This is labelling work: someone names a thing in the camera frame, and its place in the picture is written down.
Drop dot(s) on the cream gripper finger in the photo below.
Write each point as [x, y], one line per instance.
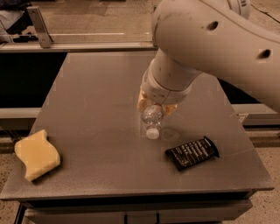
[143, 101]
[169, 109]

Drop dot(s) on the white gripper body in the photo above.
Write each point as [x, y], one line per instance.
[162, 96]

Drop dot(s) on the clear plastic water bottle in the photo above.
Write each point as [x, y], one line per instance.
[152, 119]

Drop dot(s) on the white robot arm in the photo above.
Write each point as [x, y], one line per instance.
[212, 37]

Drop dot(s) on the black rxbar chocolate wrapper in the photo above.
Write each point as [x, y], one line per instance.
[193, 153]

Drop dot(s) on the clear acrylic barrier panel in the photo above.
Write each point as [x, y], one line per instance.
[76, 22]

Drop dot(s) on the grey table cabinet base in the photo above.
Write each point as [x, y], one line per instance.
[205, 208]

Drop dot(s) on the yellow wavy sponge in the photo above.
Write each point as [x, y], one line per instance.
[37, 154]

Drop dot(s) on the dark clutter top left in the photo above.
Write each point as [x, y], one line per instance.
[14, 18]

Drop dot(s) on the left metal bracket post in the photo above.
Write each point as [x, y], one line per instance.
[38, 22]

